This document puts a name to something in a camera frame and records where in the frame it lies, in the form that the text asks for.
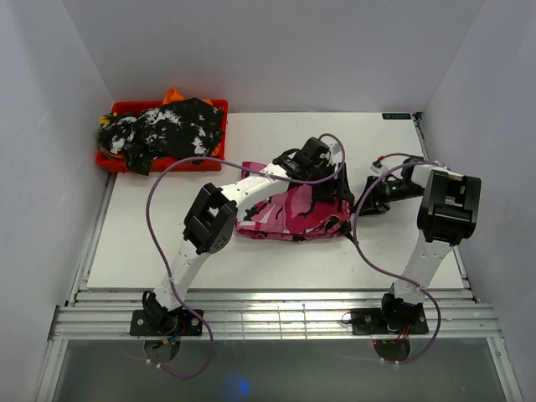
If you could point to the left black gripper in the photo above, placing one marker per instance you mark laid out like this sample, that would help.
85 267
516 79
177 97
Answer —
336 188

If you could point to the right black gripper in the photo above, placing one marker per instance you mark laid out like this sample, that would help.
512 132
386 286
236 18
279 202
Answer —
368 206

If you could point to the pink camouflage trousers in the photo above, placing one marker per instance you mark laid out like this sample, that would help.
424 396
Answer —
293 216

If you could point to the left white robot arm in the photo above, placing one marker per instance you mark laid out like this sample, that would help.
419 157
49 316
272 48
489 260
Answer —
210 222

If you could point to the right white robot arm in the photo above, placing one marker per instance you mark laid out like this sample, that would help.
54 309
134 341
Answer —
449 204

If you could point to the black white camouflage trousers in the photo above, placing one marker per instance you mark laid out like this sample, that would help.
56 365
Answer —
167 132

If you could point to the small blue table label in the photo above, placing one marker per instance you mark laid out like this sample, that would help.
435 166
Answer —
396 116

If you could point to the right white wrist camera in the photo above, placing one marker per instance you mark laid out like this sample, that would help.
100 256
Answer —
377 165

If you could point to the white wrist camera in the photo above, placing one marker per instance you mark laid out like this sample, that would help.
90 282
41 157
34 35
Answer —
335 149
377 165

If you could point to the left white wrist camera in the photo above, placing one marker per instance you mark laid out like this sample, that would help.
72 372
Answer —
335 149

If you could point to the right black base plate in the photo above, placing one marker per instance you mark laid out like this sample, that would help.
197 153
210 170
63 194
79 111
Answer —
371 321

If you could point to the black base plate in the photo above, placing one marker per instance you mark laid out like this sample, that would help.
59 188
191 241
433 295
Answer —
177 323
371 321

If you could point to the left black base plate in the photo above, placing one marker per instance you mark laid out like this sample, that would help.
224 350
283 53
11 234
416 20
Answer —
177 323

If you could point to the aluminium frame rail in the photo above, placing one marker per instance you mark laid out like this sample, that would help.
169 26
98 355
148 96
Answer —
267 315

